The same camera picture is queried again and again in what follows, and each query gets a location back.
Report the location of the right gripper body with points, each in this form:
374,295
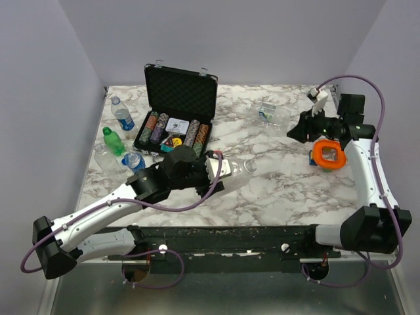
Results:
308,126

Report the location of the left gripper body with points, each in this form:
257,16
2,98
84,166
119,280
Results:
197,176

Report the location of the square clear juice bottle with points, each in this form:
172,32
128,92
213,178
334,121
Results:
241,172

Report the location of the blue label water bottle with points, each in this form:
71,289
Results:
122,114

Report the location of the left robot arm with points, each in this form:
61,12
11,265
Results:
61,244

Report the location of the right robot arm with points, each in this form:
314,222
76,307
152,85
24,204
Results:
379,220

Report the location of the clear bottle green-blue label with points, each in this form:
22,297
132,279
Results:
269,116

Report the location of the blue crushed bottle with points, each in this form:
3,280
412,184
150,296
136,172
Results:
134,161

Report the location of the green soda bottle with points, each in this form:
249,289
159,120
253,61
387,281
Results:
113,141

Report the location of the crushed clear bottle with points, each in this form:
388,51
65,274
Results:
107,161

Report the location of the yellow dealer chip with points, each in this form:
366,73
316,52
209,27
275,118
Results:
176,142

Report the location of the black poker chip case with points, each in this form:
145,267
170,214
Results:
181,94

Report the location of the orange ring toy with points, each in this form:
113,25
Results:
317,155

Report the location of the black front rail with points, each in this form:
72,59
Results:
228,249

